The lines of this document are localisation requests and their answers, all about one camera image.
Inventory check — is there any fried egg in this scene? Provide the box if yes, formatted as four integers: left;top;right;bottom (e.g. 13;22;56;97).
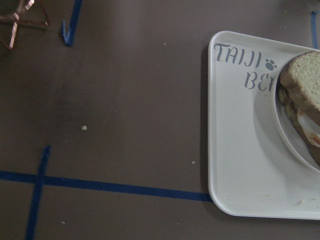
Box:
297;109;320;148

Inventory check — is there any long blue tape strip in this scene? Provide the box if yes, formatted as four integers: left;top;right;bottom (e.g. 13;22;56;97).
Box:
0;170;213;203

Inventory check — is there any blue tape strip near plate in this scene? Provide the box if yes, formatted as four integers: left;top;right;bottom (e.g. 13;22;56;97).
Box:
310;9;320;49

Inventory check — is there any white bear print tray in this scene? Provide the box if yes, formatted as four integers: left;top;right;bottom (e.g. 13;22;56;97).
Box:
207;31;320;220

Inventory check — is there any copper wire rack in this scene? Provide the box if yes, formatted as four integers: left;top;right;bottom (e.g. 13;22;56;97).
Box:
0;0;50;51

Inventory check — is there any blue tape corner piece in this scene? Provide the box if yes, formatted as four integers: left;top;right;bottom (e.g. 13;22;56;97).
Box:
60;0;83;47

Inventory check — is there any short blue tape strip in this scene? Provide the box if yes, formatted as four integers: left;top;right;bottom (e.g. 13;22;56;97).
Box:
24;145;51;240

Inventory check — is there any white round plate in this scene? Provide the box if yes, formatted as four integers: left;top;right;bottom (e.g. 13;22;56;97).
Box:
271;51;320;172

